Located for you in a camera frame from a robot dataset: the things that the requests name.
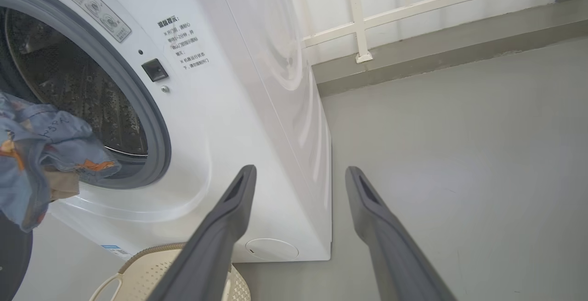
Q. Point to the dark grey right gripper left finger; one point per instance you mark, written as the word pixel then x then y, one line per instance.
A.
pixel 211 246

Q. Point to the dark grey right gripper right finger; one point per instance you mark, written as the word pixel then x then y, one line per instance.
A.
pixel 390 246

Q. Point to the blue cartoon print garment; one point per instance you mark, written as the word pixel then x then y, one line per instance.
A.
pixel 36 154

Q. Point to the black round washer door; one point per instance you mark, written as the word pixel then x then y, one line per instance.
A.
pixel 14 259

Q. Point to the white front-load washing machine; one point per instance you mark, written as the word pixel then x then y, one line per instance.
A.
pixel 216 122

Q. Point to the grey rubber door gasket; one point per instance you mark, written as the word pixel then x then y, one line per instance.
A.
pixel 138 108

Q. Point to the black door latch socket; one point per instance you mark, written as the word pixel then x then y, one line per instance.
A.
pixel 155 70

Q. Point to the steel washer drum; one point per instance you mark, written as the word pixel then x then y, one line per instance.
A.
pixel 78 76

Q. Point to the round white filter cover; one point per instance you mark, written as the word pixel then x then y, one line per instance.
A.
pixel 271 249

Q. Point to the cream plastic laundry basket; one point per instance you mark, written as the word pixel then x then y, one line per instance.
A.
pixel 147 273

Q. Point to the blue energy label sticker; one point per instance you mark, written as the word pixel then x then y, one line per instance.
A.
pixel 117 251

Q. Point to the white railing with ribbed panels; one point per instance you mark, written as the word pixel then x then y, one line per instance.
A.
pixel 360 16

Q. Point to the grey warning label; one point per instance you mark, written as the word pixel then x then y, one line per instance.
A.
pixel 89 4

